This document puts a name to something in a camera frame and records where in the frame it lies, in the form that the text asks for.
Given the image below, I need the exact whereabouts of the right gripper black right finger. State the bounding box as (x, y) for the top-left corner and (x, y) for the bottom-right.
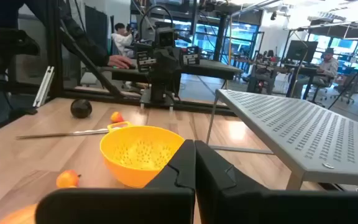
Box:
(195, 139), (358, 224)

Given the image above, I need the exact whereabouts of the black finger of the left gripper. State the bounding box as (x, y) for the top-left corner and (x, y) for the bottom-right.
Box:
(167, 50), (182, 78)
(153, 50), (168, 79)

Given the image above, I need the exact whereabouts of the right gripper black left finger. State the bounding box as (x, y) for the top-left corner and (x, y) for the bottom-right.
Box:
(35, 139), (196, 224)

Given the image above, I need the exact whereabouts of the yellow plastic colander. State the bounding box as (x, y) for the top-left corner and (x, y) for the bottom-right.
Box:
(99, 121), (185, 189)

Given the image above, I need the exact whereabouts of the small orange-yellow pear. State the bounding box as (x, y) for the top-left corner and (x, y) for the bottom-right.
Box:
(55, 169), (82, 189)
(110, 111), (125, 123)

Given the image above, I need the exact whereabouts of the black avocado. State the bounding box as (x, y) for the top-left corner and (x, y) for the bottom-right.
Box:
(70, 98), (93, 119)

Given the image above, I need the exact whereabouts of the person's hand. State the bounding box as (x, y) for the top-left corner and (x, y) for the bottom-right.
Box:
(107, 55), (134, 70)

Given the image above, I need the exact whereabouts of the person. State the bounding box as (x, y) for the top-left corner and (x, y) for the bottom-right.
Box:
(110, 22), (135, 58)
(0, 0), (111, 74)
(290, 47), (340, 100)

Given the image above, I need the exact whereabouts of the black office desk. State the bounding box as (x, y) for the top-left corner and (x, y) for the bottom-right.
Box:
(99, 58), (244, 84)

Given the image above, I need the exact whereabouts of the grey perforated metal shelf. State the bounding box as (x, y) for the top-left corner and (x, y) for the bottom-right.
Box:
(205, 88), (358, 191)

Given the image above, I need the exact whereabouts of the silver kitchen knife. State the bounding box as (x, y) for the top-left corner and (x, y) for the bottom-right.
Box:
(16, 127), (121, 140)

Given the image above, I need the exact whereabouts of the yellow mango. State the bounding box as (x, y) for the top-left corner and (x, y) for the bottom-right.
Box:
(0, 203), (39, 224)

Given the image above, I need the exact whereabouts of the silver aluminium profile bar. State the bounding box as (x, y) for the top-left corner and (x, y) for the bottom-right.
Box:
(32, 65), (56, 108)

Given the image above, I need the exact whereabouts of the black computer monitor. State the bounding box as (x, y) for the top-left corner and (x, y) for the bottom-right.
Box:
(285, 39), (319, 63)

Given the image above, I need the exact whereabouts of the black office chair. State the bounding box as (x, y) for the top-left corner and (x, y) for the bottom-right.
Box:
(308, 77), (336, 106)

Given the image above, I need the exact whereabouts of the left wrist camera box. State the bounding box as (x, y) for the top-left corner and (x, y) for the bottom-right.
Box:
(155, 26), (177, 48)

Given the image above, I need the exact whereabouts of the black aluminium rig frame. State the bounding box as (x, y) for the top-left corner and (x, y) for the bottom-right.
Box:
(0, 0), (239, 139)

